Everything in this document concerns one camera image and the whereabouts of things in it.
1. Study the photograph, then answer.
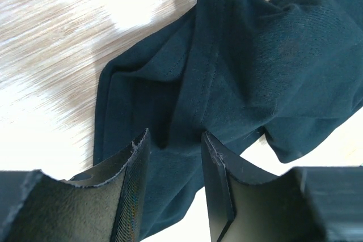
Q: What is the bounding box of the black t shirt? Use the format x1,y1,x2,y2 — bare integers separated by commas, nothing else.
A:
94,0,362,239

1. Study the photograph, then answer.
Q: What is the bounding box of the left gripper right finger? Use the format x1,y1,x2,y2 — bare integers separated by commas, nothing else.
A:
201,132,331,241

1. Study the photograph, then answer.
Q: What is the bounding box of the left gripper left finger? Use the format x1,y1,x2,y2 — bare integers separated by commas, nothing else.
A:
1,130,150,242

